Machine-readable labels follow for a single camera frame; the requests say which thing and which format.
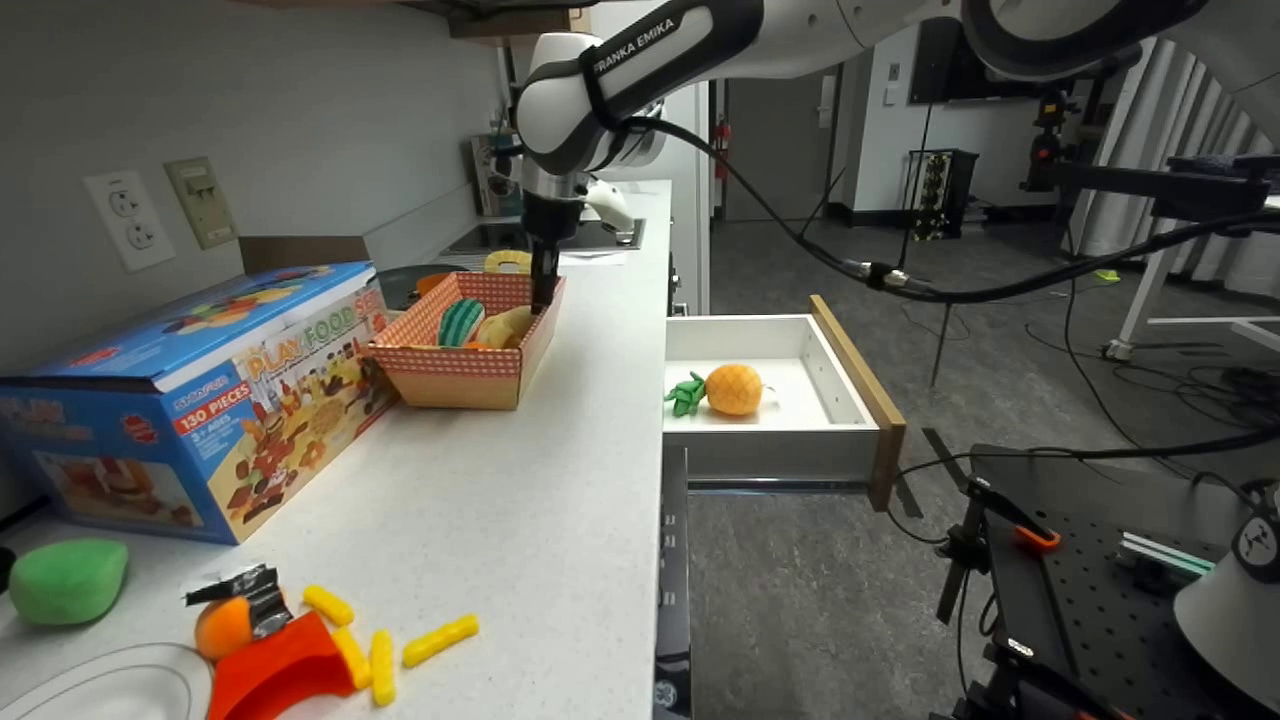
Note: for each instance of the yellow toy fry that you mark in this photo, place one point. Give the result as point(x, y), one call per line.
point(437, 640)
point(383, 669)
point(329, 605)

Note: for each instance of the red checkered basket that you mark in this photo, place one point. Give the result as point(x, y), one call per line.
point(470, 377)

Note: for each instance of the orange toy fruit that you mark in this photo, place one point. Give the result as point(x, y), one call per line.
point(222, 628)

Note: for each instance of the yellow banana plush toy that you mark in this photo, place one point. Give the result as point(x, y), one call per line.
point(500, 330)

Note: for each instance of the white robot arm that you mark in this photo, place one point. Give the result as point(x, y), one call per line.
point(595, 97)

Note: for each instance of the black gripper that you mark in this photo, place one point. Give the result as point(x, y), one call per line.
point(546, 226)

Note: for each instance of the green plush toy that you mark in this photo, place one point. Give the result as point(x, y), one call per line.
point(70, 580)

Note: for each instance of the orange pineapple plush toy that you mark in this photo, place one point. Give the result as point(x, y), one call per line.
point(728, 391)

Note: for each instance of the white wall outlet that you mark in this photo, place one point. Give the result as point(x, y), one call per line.
point(130, 216)

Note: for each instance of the white plate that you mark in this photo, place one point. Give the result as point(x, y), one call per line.
point(145, 681)

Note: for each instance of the red fries holder toy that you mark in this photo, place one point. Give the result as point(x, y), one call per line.
point(276, 672)

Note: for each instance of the black camera tripod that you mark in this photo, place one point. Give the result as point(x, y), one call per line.
point(1000, 543)

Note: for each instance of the striped watermelon plush toy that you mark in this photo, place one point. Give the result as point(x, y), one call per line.
point(462, 323)

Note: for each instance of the blue play food box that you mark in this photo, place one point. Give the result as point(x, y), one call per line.
point(210, 417)

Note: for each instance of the beige wall switch plate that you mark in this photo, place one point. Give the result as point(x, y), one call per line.
point(200, 201)

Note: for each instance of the black induction cooktop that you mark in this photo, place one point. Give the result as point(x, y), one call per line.
point(585, 237)

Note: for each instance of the white wooden-front drawer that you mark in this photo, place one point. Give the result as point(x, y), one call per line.
point(824, 417)

